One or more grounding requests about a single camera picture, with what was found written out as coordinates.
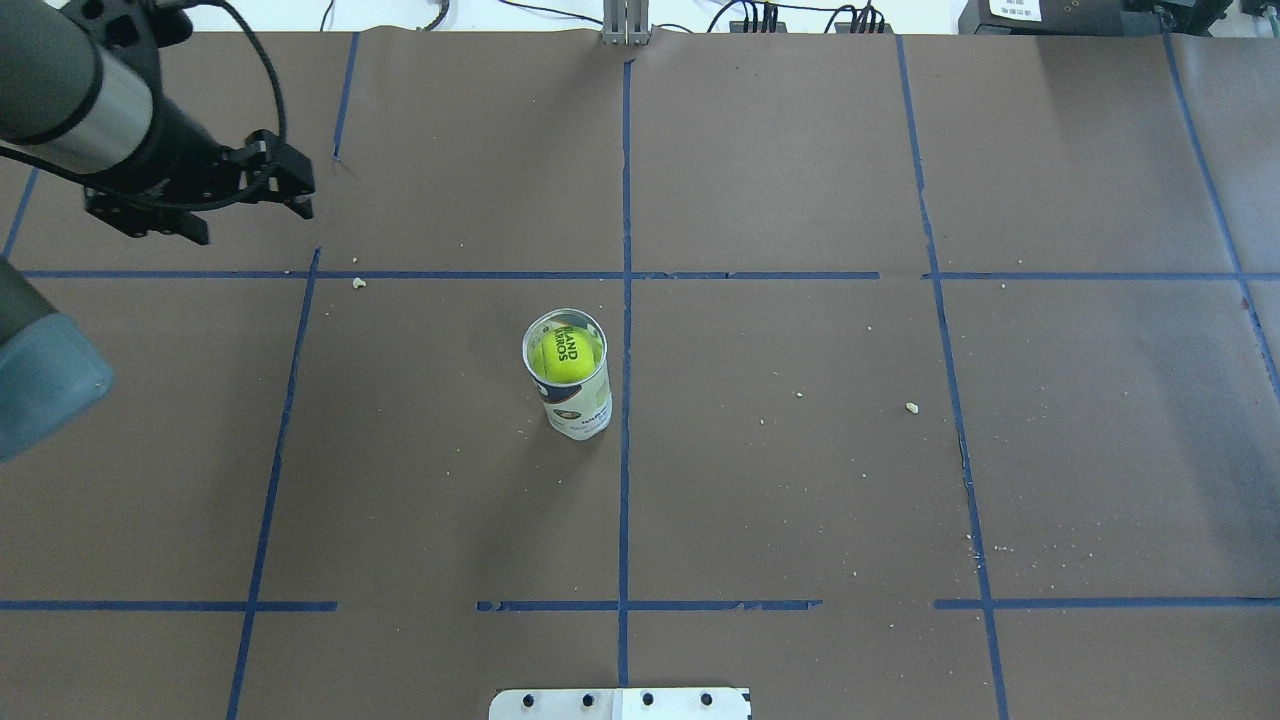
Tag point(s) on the aluminium frame post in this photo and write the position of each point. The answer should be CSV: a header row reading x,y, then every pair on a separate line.
x,y
626,23

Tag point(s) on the black computer box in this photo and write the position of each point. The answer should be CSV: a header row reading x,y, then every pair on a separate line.
x,y
1058,18

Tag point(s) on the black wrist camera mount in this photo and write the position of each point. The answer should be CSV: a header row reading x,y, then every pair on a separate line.
x,y
135,31

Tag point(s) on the clear tennis ball can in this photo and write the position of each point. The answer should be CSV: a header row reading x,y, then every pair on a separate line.
x,y
578,412

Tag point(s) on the yellow tennis ball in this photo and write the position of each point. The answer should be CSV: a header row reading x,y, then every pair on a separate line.
x,y
567,355

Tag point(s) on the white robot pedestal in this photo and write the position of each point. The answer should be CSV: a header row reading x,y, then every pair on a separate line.
x,y
623,703

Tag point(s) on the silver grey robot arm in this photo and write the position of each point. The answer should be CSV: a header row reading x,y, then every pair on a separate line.
x,y
83,99

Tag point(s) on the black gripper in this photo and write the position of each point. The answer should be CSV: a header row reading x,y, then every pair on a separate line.
x,y
187,148

